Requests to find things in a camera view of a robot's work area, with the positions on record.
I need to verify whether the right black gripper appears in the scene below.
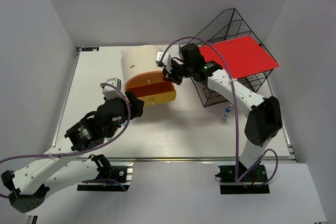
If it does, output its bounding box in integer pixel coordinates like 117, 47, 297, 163
163, 60, 193, 86

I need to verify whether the cream round drawer box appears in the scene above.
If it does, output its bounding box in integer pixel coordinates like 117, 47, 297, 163
121, 45, 176, 106

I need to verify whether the red paper folder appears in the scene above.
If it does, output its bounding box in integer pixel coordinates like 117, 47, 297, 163
213, 35, 279, 79

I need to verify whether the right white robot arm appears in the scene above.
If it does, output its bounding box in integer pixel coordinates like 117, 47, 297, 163
156, 43, 282, 182

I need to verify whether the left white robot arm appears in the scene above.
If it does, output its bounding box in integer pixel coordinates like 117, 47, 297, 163
1, 91, 144, 213

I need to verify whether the small blue-capped glue bottle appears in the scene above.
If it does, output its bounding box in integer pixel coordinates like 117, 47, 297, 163
221, 104, 232, 121

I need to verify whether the blue label sticker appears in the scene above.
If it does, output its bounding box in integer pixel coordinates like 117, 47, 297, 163
81, 47, 99, 51

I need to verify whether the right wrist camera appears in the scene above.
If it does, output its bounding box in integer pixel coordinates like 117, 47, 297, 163
155, 51, 172, 72

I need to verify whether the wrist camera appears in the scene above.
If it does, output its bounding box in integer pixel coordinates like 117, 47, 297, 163
155, 51, 172, 72
100, 78, 122, 100

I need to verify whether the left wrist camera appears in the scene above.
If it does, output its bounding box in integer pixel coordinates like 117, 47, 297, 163
100, 78, 122, 100

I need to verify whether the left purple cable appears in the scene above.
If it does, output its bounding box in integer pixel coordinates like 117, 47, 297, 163
0, 82, 131, 199

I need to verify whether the purple cable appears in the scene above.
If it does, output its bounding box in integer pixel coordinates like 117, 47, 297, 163
0, 82, 131, 199
157, 36, 279, 183

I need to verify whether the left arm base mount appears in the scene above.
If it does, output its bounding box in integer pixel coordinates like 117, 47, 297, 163
77, 154, 133, 192

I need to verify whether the black wire mesh organizer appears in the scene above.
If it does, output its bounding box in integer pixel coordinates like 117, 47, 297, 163
179, 8, 279, 92

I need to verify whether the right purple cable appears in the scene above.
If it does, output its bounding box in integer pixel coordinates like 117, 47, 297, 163
157, 36, 279, 183

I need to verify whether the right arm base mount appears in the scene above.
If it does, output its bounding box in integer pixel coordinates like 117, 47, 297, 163
215, 165, 270, 195

